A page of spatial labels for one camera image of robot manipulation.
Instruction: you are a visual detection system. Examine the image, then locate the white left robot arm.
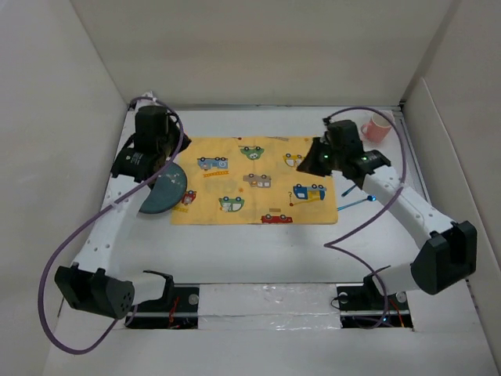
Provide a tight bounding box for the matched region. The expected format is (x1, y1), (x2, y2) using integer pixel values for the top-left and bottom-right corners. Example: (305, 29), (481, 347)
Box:
(55, 105), (190, 320)

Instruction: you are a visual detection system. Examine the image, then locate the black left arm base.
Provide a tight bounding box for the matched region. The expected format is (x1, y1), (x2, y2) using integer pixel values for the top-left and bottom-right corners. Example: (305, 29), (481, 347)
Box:
(124, 284), (200, 330)

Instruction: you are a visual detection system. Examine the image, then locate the yellow car-print placemat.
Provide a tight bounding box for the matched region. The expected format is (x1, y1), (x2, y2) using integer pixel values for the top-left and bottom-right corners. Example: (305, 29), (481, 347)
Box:
(171, 136), (338, 225)

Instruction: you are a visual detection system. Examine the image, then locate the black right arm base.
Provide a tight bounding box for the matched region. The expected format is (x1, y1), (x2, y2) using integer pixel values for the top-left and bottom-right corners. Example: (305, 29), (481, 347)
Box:
(330, 275), (413, 329)

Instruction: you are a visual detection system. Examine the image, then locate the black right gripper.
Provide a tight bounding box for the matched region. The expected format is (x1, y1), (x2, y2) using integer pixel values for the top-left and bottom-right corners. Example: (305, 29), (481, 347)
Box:
(301, 138), (348, 178)

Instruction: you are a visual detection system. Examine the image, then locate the pink ceramic mug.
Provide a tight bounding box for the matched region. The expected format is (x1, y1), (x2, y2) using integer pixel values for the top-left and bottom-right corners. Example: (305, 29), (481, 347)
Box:
(361, 114), (393, 143)

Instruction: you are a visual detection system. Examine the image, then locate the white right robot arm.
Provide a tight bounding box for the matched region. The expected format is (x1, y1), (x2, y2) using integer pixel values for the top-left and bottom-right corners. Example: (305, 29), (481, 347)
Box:
(298, 120), (478, 309)

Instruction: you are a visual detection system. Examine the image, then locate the teal ceramic plate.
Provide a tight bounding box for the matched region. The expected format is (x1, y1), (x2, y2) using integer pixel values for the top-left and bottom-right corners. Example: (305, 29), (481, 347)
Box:
(139, 163), (187, 215)

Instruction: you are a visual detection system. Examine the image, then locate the blue metal spoon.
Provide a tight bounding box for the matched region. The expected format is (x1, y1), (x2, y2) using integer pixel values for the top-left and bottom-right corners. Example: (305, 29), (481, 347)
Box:
(341, 184), (357, 197)

